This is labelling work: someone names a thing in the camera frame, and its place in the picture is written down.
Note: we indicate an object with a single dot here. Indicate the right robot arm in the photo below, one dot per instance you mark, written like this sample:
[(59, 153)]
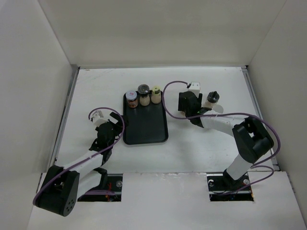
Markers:
[(251, 137)]

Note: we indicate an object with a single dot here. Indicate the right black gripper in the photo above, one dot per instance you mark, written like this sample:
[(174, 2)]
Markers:
[(180, 106)]

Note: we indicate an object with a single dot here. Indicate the red-label white-lid jar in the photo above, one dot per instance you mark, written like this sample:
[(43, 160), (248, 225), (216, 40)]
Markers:
[(132, 99)]

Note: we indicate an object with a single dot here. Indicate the left metal side rail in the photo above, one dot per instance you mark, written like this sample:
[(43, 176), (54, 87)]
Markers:
[(55, 150)]

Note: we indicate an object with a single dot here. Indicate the black rectangular tray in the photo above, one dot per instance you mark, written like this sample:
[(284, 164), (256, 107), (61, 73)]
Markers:
[(147, 124)]

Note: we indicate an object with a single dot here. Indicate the metal side rail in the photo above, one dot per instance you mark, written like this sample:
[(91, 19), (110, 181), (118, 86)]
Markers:
[(270, 157), (55, 150)]

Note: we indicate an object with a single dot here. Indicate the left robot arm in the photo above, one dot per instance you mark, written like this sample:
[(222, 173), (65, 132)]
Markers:
[(64, 185)]

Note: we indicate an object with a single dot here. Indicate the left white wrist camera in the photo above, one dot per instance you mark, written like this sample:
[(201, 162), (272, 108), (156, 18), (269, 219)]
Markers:
[(97, 118)]

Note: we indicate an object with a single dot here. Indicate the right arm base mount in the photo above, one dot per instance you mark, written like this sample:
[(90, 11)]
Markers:
[(222, 189)]

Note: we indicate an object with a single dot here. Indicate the black-knob grinder bottle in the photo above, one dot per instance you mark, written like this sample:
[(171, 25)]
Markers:
[(212, 99)]

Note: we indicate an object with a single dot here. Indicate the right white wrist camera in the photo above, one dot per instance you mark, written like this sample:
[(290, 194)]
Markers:
[(194, 87)]

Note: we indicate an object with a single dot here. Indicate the silver-lid blue-label jar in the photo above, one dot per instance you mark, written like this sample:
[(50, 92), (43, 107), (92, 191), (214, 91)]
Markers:
[(218, 108)]

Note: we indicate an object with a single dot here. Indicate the clear-lid pepper grinder bottle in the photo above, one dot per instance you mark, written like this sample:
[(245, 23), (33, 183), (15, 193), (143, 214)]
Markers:
[(143, 91)]

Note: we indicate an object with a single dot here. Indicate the right metal side rail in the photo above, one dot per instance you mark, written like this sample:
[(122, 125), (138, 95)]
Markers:
[(270, 157)]

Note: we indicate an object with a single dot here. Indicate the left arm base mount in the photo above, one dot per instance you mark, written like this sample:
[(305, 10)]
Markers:
[(100, 186)]

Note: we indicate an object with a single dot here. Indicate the yellow-cap spice bottle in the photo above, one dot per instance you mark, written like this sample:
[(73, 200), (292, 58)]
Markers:
[(156, 95)]

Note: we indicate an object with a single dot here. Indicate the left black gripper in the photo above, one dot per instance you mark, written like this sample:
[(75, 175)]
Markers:
[(118, 126)]

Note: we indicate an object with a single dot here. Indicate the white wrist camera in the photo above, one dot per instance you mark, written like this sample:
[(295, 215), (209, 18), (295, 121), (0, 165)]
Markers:
[(194, 87), (97, 118)]

